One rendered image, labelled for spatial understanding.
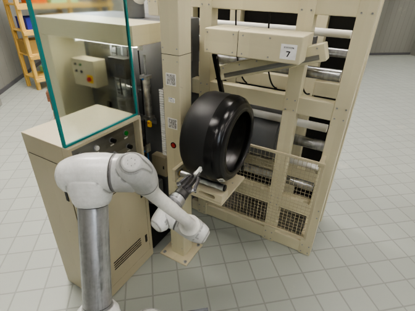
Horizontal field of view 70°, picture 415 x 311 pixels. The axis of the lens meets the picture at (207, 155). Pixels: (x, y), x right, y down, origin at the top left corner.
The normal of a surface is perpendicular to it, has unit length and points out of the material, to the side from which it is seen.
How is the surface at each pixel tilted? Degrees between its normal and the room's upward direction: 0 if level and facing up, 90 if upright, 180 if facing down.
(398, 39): 90
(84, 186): 73
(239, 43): 90
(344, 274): 0
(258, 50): 90
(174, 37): 90
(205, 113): 39
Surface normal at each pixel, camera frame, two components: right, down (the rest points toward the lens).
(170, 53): -0.50, 0.42
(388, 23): 0.18, 0.49
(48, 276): 0.03, -0.87
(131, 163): 0.13, -0.42
